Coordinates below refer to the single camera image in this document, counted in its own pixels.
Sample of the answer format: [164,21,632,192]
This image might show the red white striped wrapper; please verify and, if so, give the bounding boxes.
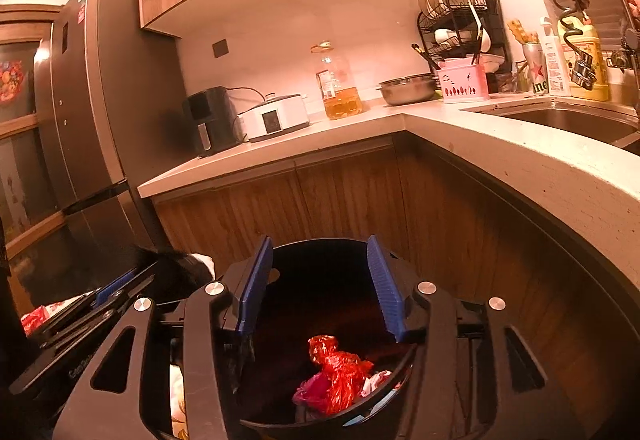
[360,370,394,396]

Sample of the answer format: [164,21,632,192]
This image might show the pink utensil holder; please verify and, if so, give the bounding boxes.
[436,58,491,105]

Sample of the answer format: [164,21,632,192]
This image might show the red plastic bag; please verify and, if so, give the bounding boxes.
[307,335,376,416]

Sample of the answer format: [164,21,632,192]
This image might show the yellow detergent bottle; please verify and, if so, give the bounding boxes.
[557,16,611,102]

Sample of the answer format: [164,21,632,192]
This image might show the white ladle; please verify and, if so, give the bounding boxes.
[467,2,494,53]

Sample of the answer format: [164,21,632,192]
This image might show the black air fryer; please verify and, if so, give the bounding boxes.
[182,86,246,159]

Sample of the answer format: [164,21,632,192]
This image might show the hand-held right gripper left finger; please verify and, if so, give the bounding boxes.
[52,236,275,440]

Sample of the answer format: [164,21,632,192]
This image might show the white electric cooker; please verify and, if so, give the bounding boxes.
[237,92,311,143]

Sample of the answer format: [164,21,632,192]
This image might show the red door decoration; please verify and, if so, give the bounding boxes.
[0,60,26,107]

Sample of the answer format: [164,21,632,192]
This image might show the beverage can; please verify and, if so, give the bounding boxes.
[522,42,551,96]

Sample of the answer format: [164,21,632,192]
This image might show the white dispenser bottle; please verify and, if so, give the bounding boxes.
[538,18,572,97]

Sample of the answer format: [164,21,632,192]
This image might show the wooden base cabinets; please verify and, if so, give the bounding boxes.
[152,132,640,440]

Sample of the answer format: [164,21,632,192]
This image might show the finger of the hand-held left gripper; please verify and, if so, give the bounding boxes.
[42,262,160,337]
[39,280,157,352]

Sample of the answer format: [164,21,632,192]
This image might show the black trash bin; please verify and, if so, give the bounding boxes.
[220,237,427,440]

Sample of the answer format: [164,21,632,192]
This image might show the pink plastic bag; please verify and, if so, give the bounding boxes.
[292,372,326,409]

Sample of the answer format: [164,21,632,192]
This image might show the steel basin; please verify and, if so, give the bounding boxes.
[377,74,441,107]

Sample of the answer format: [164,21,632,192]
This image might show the dark grey refrigerator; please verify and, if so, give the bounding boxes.
[32,0,197,267]

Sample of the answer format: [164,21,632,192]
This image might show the wooden glass panel door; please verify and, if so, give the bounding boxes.
[0,4,67,317]

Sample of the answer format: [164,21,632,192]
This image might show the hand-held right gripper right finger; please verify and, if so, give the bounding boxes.
[366,235,586,440]

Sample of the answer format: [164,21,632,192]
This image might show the steel sink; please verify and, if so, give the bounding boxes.
[464,100,640,151]

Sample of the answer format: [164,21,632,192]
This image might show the cooking oil bottle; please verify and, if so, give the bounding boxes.
[310,41,364,121]

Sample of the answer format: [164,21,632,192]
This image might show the floral blanket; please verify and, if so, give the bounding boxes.
[169,364,190,439]

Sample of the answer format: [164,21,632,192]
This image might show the black power cable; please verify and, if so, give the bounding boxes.
[227,86,267,101]

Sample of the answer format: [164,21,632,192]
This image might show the red snack packet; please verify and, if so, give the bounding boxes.
[20,302,67,336]

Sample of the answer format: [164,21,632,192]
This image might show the black dish rack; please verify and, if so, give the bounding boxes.
[417,0,514,81]

